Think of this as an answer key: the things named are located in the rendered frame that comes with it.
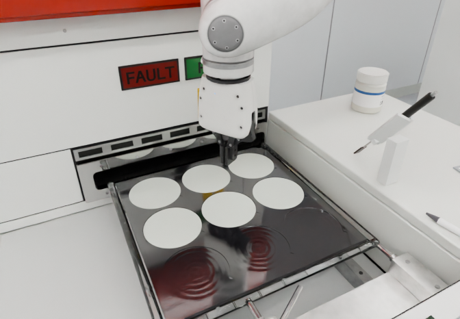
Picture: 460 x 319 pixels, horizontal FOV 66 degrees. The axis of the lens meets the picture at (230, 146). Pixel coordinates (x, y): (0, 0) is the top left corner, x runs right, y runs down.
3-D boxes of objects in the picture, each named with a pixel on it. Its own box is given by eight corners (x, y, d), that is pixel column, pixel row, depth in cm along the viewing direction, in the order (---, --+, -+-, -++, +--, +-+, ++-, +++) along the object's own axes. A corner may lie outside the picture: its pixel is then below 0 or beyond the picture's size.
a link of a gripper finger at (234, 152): (224, 134, 64) (224, 165, 67) (239, 138, 62) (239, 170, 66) (233, 127, 66) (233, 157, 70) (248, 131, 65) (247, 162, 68)
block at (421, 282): (387, 271, 56) (391, 258, 54) (402, 263, 57) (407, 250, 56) (432, 313, 50) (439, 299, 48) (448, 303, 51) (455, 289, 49)
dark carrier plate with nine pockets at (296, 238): (116, 185, 73) (115, 183, 72) (261, 147, 86) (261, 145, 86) (168, 328, 46) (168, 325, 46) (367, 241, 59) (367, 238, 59)
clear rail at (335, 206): (259, 146, 87) (259, 142, 86) (264, 145, 88) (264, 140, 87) (374, 249, 58) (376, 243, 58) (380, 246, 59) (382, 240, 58)
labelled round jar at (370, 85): (344, 105, 90) (351, 69, 85) (365, 100, 92) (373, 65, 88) (365, 116, 84) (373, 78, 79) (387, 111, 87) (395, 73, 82)
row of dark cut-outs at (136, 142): (75, 159, 71) (72, 149, 70) (263, 117, 88) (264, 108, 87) (75, 161, 71) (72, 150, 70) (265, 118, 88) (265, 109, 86)
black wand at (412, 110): (441, 94, 50) (437, 87, 51) (435, 96, 50) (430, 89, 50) (360, 154, 67) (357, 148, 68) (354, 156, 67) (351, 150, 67)
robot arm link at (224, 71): (189, 57, 57) (190, 75, 59) (237, 66, 53) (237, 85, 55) (218, 46, 63) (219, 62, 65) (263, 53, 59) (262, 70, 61)
